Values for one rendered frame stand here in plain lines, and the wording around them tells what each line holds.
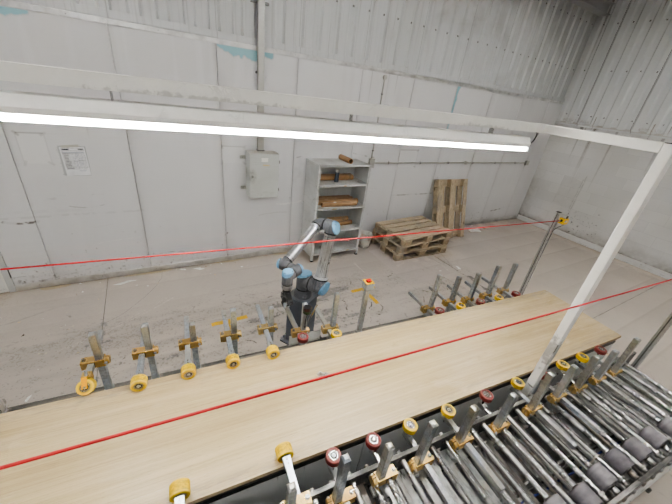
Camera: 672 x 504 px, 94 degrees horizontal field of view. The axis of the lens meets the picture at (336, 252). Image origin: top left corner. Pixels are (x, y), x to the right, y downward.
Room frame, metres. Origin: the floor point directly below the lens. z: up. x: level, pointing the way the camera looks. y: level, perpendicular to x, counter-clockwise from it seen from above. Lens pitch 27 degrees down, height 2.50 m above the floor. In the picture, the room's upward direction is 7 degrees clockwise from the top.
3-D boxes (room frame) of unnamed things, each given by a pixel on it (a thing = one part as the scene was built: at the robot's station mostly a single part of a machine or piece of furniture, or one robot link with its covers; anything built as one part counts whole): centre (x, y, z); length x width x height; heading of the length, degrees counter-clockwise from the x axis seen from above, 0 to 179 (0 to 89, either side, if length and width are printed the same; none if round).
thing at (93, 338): (1.24, 1.28, 0.92); 0.04 x 0.04 x 0.48; 27
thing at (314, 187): (4.78, 0.13, 0.78); 0.90 x 0.45 x 1.55; 123
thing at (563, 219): (2.96, -2.12, 1.20); 0.15 x 0.12 x 1.00; 117
